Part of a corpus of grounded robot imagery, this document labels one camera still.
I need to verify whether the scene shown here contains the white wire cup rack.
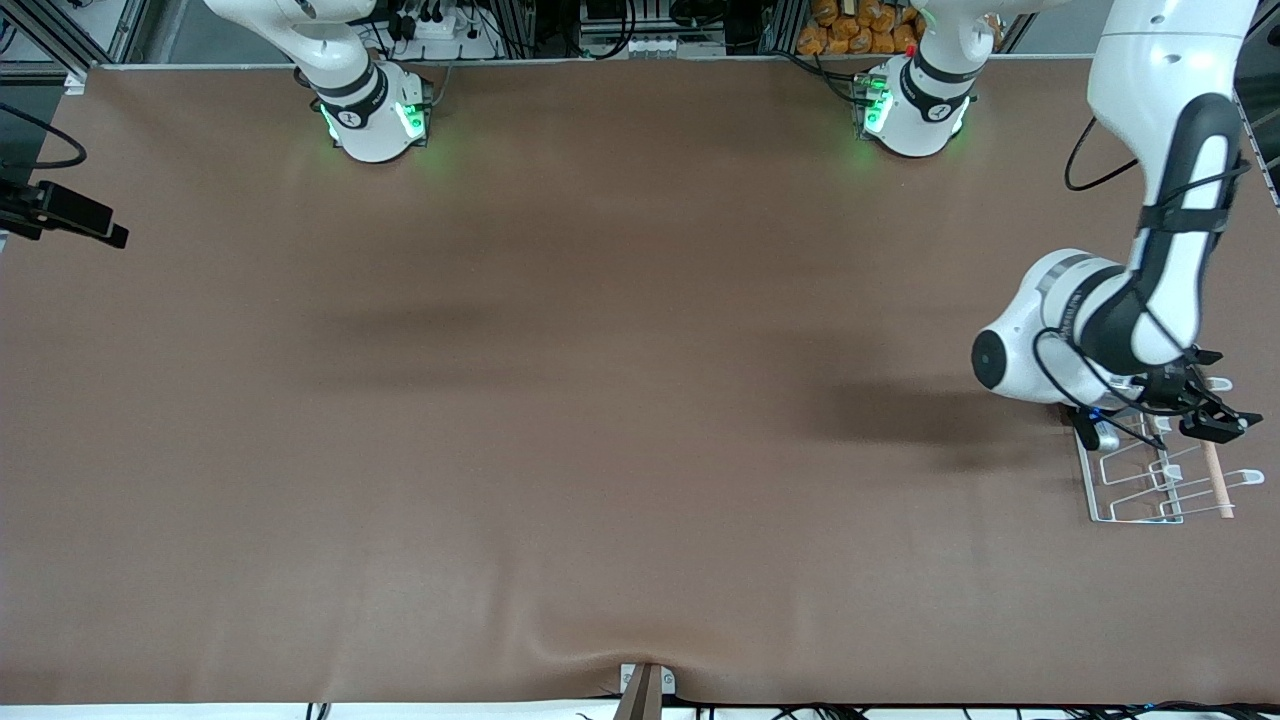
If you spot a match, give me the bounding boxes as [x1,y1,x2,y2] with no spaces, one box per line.
[1068,375,1266,524]

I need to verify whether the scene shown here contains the white terminal block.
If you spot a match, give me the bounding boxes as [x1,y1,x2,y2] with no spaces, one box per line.
[625,35,706,59]

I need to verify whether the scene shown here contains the aluminium frame profile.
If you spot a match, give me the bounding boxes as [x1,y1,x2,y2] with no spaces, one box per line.
[0,0,153,96]

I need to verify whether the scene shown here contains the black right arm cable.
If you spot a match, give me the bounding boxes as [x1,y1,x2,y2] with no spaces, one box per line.
[0,103,88,169]

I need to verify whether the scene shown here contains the table edge bracket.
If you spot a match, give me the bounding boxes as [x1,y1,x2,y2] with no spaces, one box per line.
[615,663,677,720]

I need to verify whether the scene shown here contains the pile of orange objects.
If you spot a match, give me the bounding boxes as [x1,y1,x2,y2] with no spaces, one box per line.
[797,0,921,57]

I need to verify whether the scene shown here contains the white power strip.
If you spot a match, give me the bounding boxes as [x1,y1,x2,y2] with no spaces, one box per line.
[395,10,471,43]

